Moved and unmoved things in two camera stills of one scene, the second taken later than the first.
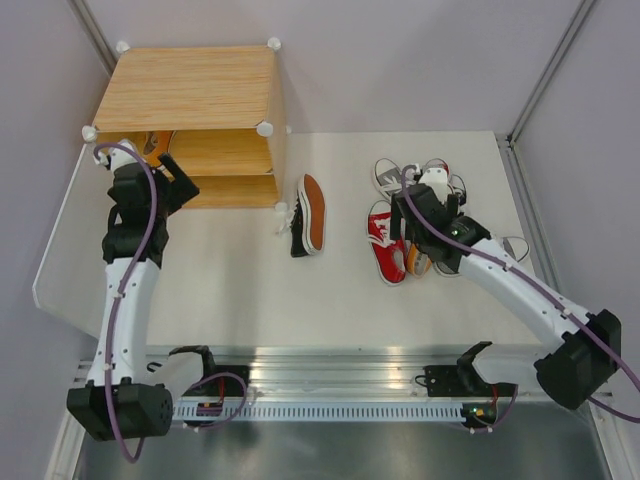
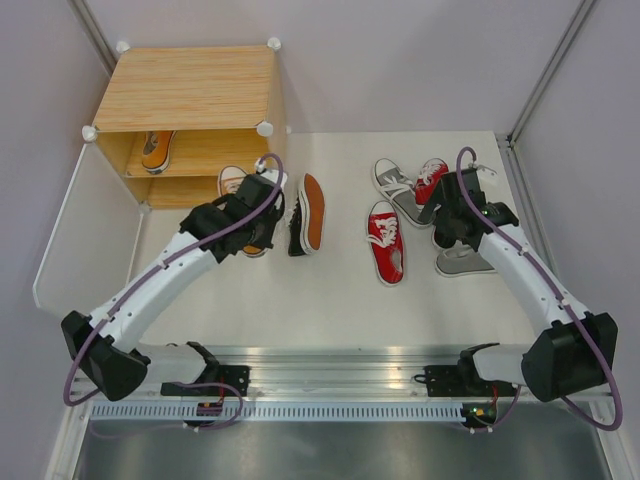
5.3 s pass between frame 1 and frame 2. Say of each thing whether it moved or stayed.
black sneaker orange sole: stayed
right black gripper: moved
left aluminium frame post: stayed
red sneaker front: stayed
